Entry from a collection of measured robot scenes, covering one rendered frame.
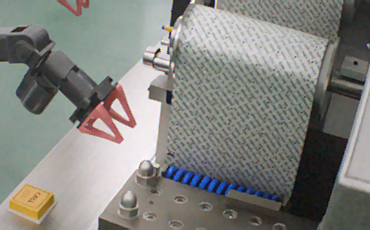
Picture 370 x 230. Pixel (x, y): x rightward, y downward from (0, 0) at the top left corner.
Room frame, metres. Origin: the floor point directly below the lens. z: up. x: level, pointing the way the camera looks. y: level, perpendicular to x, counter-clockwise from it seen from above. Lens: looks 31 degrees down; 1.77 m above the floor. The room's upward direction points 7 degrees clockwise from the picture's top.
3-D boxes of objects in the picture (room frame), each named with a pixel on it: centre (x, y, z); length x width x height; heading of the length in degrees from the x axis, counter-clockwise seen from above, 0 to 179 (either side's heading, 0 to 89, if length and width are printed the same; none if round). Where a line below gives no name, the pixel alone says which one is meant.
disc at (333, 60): (1.05, -0.23, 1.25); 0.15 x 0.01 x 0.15; 163
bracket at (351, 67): (1.04, -0.27, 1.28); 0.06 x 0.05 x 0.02; 73
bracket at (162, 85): (1.17, 0.04, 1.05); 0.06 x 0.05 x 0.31; 73
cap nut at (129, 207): (0.91, 0.08, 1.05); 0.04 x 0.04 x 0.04
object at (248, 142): (1.03, -0.08, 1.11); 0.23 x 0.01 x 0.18; 73
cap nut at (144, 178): (1.00, 0.06, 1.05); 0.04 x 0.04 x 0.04
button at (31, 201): (1.04, 0.28, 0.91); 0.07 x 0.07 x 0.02; 73
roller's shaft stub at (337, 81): (1.04, -0.26, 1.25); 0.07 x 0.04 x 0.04; 73
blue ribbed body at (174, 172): (1.01, -0.08, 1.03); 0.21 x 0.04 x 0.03; 73
